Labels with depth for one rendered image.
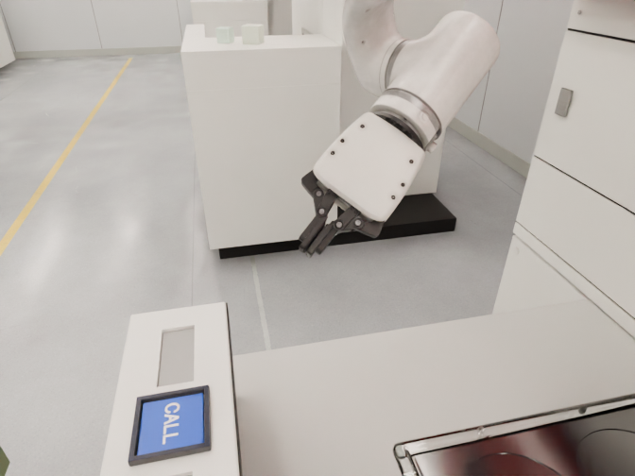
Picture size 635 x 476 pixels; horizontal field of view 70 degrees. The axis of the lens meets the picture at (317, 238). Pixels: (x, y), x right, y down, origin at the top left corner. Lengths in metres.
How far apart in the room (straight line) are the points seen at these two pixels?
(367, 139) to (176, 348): 0.29
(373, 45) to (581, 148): 0.36
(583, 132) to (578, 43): 0.13
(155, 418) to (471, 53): 0.48
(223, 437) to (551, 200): 0.64
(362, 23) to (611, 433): 0.48
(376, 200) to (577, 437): 0.29
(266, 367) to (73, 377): 1.34
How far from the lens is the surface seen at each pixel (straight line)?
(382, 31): 0.60
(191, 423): 0.38
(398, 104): 0.52
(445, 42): 0.57
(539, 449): 0.47
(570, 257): 0.82
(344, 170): 0.50
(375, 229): 0.50
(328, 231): 0.49
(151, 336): 0.46
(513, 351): 0.67
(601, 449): 0.50
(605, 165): 0.75
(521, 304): 0.94
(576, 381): 0.66
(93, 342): 1.99
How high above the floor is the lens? 1.26
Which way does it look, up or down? 32 degrees down
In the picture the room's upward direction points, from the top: straight up
